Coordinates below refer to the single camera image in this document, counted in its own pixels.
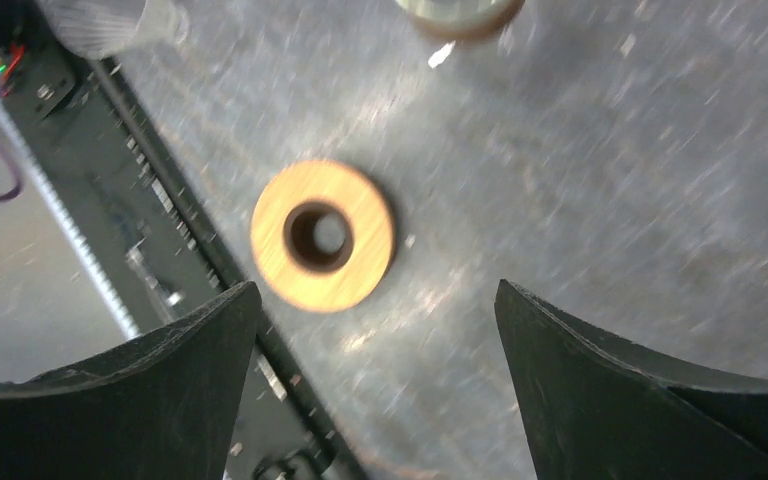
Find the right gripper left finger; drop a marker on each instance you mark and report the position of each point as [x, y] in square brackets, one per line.
[160, 406]

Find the white cable duct strip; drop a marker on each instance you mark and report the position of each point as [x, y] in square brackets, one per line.
[29, 166]

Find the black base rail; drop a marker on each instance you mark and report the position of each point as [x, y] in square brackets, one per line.
[95, 144]

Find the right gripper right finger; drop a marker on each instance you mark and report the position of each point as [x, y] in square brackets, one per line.
[595, 405]

